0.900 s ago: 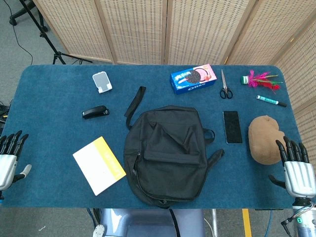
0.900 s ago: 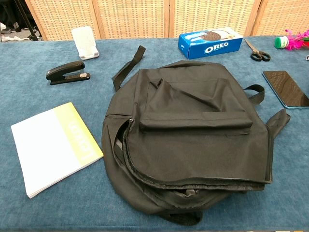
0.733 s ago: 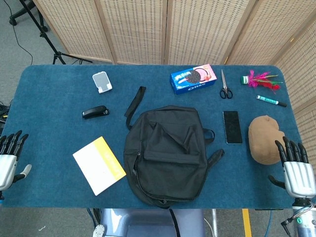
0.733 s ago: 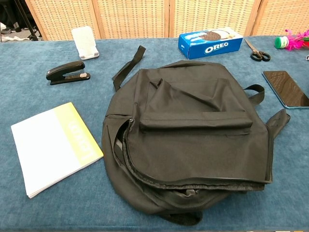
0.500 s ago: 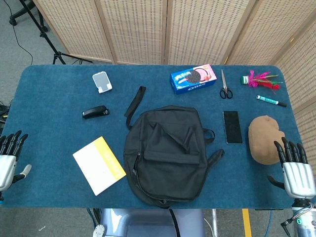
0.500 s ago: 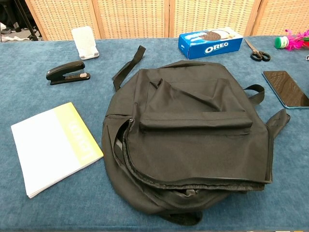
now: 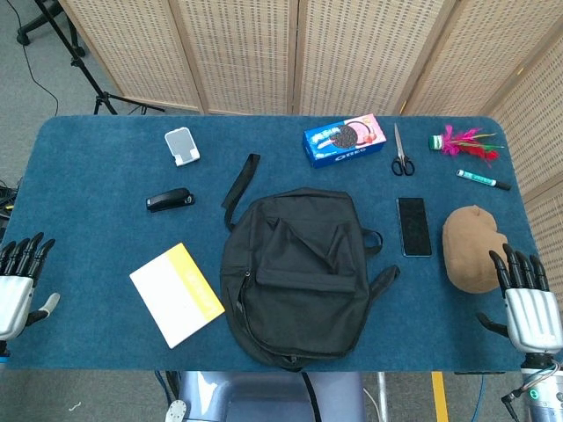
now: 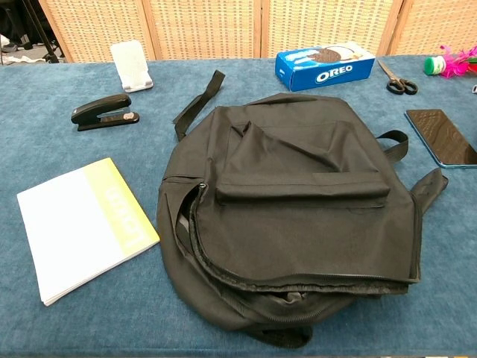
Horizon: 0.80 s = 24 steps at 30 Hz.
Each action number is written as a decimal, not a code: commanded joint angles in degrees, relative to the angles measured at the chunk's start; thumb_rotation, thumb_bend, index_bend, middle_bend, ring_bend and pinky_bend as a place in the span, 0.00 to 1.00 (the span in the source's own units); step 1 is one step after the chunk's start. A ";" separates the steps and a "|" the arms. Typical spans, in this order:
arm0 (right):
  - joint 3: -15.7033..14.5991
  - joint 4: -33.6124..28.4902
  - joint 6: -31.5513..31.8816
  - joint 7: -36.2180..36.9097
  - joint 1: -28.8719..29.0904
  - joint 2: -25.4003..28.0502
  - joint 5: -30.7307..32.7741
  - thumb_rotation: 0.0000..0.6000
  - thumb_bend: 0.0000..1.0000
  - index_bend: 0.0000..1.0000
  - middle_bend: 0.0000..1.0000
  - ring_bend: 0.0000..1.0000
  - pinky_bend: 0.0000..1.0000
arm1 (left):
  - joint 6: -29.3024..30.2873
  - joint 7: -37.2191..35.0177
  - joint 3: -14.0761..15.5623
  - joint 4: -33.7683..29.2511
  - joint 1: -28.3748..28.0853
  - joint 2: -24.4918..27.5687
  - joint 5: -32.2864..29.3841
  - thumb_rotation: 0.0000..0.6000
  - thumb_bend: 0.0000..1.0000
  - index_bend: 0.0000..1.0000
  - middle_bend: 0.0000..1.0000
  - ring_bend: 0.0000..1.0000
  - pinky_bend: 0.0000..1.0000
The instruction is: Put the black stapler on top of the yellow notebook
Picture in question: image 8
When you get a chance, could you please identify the yellow and white notebook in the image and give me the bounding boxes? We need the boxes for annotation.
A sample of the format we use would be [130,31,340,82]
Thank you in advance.
[16,157,161,307]

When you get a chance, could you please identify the black backpack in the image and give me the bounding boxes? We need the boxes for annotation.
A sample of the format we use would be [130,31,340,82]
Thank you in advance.
[156,69,449,350]

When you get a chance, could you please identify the black tripod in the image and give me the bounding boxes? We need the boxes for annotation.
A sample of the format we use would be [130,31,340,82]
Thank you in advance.
[20,0,66,64]

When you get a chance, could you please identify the white phone stand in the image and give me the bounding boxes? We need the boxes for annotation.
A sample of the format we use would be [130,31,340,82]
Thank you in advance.
[110,40,154,93]

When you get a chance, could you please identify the blue-edged smartphone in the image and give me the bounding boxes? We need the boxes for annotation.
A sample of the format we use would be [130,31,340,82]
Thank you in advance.
[404,108,477,169]

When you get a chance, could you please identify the blue Oreo cookie box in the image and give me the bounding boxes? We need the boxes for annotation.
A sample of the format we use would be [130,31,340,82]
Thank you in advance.
[274,40,376,92]

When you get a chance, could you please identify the pink feather shuttlecock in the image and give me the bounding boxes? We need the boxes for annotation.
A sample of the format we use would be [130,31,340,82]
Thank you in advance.
[423,44,477,79]

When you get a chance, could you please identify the blue table cloth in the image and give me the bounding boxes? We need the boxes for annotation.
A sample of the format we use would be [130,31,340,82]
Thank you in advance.
[0,54,477,358]

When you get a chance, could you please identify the black-handled scissors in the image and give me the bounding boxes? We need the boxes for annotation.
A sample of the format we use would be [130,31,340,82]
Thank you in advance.
[377,58,419,96]

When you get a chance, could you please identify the black stapler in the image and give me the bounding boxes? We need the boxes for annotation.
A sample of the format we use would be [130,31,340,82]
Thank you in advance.
[70,93,141,132]

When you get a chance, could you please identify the wicker folding screen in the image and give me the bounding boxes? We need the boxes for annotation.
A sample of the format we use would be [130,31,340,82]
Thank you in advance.
[37,0,477,63]

